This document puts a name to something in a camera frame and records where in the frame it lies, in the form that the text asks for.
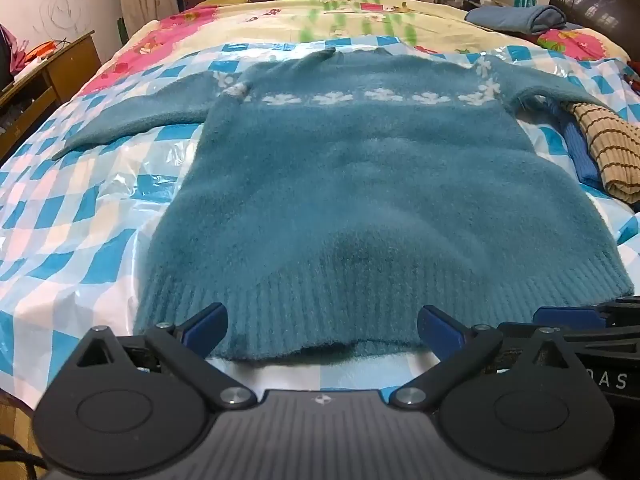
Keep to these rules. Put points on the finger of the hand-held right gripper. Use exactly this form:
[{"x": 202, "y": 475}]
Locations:
[{"x": 565, "y": 316}]

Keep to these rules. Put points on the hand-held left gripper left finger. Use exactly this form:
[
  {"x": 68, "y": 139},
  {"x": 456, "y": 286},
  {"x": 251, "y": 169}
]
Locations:
[{"x": 206, "y": 321}]

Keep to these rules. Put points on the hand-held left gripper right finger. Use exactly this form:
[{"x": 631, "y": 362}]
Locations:
[{"x": 440, "y": 331}]

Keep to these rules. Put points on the teal knitted sweater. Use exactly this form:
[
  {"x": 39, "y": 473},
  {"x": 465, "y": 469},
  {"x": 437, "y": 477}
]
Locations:
[{"x": 350, "y": 185}]

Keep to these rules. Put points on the blue ribbed garment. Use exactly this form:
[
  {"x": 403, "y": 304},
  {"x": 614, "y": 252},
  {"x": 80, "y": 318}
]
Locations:
[{"x": 580, "y": 155}]

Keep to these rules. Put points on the blue checkered plastic sheet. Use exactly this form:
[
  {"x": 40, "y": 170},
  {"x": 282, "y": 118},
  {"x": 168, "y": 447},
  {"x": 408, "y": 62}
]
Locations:
[{"x": 75, "y": 220}]

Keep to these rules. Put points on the beige striped garment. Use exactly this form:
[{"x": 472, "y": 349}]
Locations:
[{"x": 612, "y": 150}]

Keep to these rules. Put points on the wooden desk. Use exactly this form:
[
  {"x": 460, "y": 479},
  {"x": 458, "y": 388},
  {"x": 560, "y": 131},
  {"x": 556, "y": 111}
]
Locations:
[{"x": 45, "y": 90}]

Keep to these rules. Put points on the folded blue garment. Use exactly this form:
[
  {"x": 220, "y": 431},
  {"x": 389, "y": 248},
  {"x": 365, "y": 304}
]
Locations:
[{"x": 520, "y": 17}]

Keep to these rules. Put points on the orange item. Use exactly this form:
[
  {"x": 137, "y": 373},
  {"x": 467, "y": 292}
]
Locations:
[{"x": 42, "y": 51}]

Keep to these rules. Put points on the floral yellow pink blanket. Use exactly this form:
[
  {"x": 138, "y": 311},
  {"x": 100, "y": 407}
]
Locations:
[{"x": 310, "y": 20}]

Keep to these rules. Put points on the dark maroon cloth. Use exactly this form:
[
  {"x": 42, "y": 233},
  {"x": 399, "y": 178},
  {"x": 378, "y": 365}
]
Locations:
[{"x": 7, "y": 55}]

